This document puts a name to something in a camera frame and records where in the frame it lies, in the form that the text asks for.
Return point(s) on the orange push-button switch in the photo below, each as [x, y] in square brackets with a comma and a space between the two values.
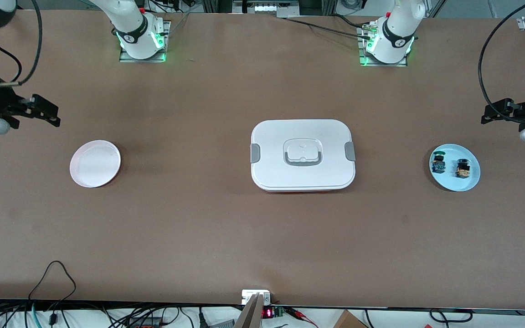
[462, 168]

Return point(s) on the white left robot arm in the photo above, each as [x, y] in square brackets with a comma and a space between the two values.
[392, 41]

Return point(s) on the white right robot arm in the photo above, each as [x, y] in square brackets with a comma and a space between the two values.
[135, 41]

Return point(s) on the pink round plate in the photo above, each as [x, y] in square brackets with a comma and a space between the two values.
[95, 164]

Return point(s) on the light blue round plate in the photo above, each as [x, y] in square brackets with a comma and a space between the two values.
[451, 180]

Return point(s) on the white device with lights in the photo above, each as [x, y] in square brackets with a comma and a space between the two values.
[267, 8]

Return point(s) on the brown cardboard box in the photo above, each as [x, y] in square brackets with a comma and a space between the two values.
[349, 321]

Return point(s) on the grey slanted mounting bar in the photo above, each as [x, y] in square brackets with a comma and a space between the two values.
[249, 316]

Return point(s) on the small red display module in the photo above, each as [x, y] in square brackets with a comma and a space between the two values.
[268, 313]

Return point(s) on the green push-button switch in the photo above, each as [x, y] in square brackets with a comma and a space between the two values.
[438, 164]

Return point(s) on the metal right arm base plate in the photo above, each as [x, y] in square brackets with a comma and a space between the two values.
[126, 58]

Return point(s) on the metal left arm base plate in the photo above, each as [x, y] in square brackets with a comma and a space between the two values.
[367, 64]

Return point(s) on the white metal bracket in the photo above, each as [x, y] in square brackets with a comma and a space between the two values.
[246, 295]

